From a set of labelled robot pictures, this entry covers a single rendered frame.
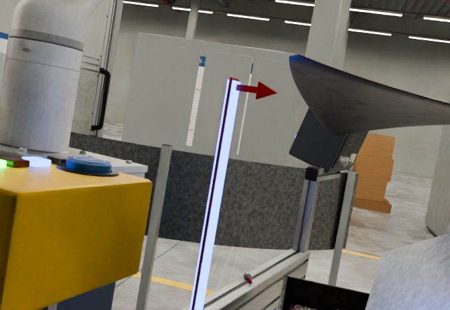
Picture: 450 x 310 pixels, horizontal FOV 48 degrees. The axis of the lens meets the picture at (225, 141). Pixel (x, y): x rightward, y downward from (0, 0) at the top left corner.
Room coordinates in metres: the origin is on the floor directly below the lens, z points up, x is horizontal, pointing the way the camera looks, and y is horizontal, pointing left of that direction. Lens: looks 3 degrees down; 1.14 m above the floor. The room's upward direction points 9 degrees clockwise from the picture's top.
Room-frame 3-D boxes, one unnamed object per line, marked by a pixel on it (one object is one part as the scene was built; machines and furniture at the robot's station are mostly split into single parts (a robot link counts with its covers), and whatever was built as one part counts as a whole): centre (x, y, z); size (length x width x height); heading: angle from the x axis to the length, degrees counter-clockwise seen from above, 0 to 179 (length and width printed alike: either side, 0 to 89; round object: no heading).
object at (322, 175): (1.25, -0.26, 1.04); 0.24 x 0.03 x 0.03; 155
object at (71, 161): (0.45, 0.12, 1.08); 0.04 x 0.04 x 0.02
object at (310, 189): (1.16, -0.21, 0.96); 0.03 x 0.03 x 0.20; 65
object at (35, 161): (0.44, 0.16, 1.08); 0.02 x 0.02 x 0.01; 65
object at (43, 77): (0.86, 0.32, 1.12); 0.19 x 0.19 x 0.18
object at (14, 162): (0.42, 0.17, 1.08); 0.02 x 0.02 x 0.01; 65
